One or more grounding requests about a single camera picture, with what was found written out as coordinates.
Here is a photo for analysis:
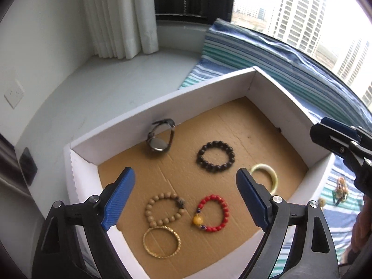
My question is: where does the black wall socket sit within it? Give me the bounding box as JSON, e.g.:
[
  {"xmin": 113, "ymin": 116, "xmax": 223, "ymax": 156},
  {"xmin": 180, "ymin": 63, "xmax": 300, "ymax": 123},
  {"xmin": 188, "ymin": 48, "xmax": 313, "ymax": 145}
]
[{"xmin": 20, "ymin": 148, "xmax": 38, "ymax": 185}]

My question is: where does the slim tower building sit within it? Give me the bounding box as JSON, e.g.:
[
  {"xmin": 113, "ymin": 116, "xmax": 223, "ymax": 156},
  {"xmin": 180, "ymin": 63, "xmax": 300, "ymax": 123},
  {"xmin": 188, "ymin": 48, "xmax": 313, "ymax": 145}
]
[{"xmin": 333, "ymin": 39, "xmax": 372, "ymax": 105}]

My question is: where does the white wall socket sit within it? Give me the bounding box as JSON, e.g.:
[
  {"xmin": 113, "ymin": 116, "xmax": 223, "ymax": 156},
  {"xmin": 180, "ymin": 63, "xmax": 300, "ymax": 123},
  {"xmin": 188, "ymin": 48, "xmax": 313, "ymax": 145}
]
[{"xmin": 4, "ymin": 81, "xmax": 24, "ymax": 109}]

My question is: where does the tan wooden bead bracelet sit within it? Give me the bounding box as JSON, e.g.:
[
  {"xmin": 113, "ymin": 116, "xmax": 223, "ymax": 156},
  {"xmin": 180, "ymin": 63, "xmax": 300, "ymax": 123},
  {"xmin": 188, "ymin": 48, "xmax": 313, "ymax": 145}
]
[{"xmin": 145, "ymin": 191, "xmax": 186, "ymax": 228}]

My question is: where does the dark wristwatch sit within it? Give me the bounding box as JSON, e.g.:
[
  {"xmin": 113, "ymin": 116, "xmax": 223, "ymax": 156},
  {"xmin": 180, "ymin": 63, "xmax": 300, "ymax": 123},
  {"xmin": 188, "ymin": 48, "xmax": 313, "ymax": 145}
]
[{"xmin": 146, "ymin": 118, "xmax": 176, "ymax": 152}]

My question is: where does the pale green jade bangle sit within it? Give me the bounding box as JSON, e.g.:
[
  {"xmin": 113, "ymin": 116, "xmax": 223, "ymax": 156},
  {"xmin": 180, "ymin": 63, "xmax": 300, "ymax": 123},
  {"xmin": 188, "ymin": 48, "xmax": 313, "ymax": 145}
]
[{"xmin": 250, "ymin": 163, "xmax": 278, "ymax": 195}]

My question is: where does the low wide building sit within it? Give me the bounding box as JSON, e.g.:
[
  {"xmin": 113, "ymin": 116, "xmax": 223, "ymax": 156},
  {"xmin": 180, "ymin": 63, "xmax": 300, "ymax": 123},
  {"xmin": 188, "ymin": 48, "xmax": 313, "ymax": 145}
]
[{"xmin": 233, "ymin": 4, "xmax": 266, "ymax": 20}]

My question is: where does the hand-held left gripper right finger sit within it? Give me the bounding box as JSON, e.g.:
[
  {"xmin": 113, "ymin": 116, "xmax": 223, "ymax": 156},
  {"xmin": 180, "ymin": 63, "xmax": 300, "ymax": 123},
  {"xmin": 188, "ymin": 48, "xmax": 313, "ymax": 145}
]
[{"xmin": 236, "ymin": 168, "xmax": 340, "ymax": 279}]

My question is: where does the white cardboard box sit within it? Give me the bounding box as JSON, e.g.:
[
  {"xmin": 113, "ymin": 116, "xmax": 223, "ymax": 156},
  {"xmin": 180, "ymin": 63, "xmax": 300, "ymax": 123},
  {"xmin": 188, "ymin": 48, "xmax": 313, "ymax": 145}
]
[{"xmin": 63, "ymin": 66, "xmax": 338, "ymax": 279}]

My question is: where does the tall tower building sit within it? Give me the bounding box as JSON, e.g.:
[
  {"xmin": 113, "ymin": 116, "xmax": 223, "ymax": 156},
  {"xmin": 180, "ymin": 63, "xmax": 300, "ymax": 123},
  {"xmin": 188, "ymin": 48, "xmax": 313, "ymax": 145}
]
[{"xmin": 267, "ymin": 0, "xmax": 327, "ymax": 56}]

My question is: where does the gold chain necklace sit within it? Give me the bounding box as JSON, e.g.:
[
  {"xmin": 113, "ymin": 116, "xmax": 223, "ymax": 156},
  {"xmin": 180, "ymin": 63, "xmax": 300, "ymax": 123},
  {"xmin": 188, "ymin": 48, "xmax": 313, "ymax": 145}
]
[{"xmin": 333, "ymin": 177, "xmax": 349, "ymax": 207}]

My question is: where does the red bead bracelet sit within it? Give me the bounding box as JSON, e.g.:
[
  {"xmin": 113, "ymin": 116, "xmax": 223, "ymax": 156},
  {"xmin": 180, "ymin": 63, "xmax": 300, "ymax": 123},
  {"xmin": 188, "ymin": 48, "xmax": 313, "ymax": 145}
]
[{"xmin": 192, "ymin": 195, "xmax": 230, "ymax": 233}]

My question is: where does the dark bead bracelet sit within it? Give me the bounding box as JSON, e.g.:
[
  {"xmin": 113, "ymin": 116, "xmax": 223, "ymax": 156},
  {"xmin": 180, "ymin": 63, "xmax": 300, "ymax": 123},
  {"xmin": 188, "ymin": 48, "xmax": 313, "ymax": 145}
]
[{"xmin": 196, "ymin": 140, "xmax": 235, "ymax": 173}]

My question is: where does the gold bangle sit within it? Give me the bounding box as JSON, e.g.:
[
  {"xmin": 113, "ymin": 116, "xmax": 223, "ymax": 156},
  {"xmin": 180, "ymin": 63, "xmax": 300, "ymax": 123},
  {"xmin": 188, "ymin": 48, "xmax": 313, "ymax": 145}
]
[{"xmin": 142, "ymin": 226, "xmax": 181, "ymax": 259}]

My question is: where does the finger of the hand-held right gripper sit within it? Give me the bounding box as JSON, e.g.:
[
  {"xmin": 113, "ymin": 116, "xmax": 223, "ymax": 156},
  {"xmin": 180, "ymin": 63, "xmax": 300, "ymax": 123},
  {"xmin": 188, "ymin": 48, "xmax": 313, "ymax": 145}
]
[
  {"xmin": 321, "ymin": 117, "xmax": 372, "ymax": 144},
  {"xmin": 309, "ymin": 123, "xmax": 372, "ymax": 167}
]

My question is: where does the striped bed sheet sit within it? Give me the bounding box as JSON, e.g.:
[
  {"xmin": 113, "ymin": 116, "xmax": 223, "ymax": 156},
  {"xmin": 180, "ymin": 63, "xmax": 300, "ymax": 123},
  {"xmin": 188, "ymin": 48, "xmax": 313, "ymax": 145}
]
[{"xmin": 178, "ymin": 18, "xmax": 372, "ymax": 279}]

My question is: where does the person's right hand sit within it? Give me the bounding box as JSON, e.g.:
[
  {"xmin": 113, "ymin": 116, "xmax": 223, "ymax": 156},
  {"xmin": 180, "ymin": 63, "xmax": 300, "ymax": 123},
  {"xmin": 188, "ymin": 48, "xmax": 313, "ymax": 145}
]
[{"xmin": 349, "ymin": 196, "xmax": 372, "ymax": 265}]

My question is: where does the white curtain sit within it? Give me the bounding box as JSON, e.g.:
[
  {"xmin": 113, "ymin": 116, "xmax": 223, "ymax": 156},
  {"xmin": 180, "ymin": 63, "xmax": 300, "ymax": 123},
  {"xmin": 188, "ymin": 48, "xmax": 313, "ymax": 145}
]
[{"xmin": 81, "ymin": 0, "xmax": 159, "ymax": 59}]

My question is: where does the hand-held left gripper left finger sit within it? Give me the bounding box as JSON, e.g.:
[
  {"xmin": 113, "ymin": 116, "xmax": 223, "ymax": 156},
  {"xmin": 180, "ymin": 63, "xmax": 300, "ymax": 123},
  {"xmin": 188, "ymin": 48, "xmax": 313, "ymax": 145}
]
[{"xmin": 31, "ymin": 167, "xmax": 136, "ymax": 279}]

